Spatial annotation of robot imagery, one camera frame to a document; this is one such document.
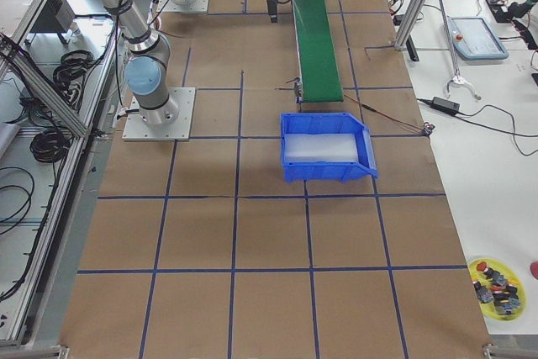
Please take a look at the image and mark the grey reach grabber tool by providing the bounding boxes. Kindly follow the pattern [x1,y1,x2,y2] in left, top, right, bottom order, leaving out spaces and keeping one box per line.
[438,0,482,101]

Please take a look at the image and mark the right blue plastic bin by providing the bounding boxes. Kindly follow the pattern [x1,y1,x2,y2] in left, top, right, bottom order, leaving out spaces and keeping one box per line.
[280,113,378,182]

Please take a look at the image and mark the green conveyor belt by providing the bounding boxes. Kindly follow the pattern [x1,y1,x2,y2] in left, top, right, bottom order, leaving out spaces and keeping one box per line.
[293,0,344,103]

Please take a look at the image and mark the red black conveyor wires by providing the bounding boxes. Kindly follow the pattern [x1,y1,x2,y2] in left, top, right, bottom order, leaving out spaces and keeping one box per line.
[343,95,434,137]

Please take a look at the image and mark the yellow plate of buttons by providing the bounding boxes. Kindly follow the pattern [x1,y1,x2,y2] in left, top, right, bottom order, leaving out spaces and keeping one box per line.
[467,257,526,321]

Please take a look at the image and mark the blue teach pendant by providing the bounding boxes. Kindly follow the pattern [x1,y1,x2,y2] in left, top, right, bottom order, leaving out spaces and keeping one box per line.
[447,17,509,61]

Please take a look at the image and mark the black power adapter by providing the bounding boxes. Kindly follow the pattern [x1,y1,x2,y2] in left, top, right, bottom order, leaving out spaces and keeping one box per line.
[431,97,460,116]

